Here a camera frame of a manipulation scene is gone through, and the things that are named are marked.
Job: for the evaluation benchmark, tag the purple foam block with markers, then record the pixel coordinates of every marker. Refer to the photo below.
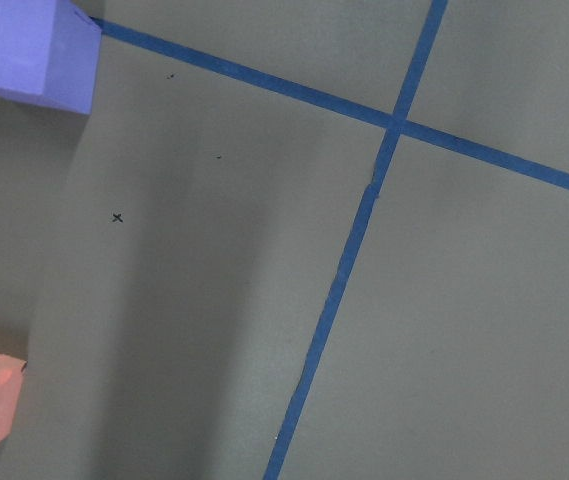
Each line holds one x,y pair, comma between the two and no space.
49,53

